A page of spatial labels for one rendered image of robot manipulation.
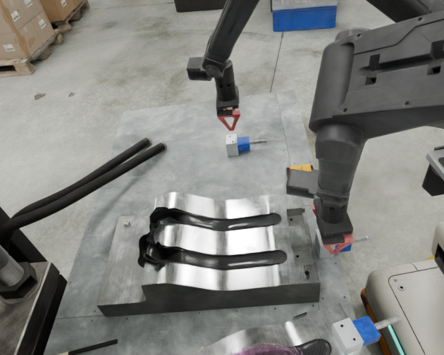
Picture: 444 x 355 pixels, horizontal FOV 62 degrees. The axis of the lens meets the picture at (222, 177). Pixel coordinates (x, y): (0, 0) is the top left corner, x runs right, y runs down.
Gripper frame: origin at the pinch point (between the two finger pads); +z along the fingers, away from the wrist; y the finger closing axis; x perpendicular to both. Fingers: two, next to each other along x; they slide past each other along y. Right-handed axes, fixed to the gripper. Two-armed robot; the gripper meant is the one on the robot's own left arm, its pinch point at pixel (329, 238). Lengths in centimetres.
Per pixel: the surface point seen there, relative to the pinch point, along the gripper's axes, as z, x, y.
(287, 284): -4.1, -12.3, 13.1
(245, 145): 1.3, -16.6, -40.3
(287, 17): 70, 45, -308
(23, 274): 3, -79, -2
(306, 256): -1.5, -6.8, 5.4
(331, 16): 72, 84, -299
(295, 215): -1.5, -6.9, -6.8
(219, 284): -3.5, -26.8, 11.0
